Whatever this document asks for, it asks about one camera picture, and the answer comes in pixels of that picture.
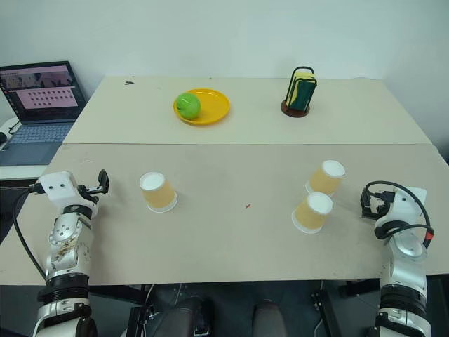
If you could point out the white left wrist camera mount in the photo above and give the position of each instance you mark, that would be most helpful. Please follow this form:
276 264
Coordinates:
59 189

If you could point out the orange paper cup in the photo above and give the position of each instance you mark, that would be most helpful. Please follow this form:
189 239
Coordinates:
158 194
326 180
312 214

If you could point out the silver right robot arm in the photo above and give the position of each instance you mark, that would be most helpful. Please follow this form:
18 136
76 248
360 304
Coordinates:
407 267

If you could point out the sponge in black holder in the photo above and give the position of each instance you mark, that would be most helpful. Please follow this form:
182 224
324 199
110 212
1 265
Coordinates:
296 113

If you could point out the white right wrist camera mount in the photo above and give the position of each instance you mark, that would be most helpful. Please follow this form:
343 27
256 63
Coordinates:
403 207

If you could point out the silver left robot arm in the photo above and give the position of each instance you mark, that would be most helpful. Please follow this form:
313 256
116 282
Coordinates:
65 245

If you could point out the black table frame bar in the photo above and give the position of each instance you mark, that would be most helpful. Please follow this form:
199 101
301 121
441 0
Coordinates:
119 293
336 305

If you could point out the yellow green sponge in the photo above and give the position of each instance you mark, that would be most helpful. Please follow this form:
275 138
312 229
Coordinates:
302 77
303 94

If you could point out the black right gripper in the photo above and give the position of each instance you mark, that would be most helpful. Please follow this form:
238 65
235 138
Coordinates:
381 203

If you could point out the open grey laptop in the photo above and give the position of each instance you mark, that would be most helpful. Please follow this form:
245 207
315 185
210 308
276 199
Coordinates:
38 105

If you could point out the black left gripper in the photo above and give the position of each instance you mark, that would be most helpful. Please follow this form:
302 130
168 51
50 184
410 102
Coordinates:
92 191

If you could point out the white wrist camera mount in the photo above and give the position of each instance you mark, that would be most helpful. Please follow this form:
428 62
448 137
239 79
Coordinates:
403 207
59 189

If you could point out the green apple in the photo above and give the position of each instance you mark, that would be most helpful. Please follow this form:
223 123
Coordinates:
188 104

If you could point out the dark rounded shape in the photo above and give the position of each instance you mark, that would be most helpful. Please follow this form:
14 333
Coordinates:
267 317
191 316

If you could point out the yellow plate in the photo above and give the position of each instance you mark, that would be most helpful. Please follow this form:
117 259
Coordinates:
214 105

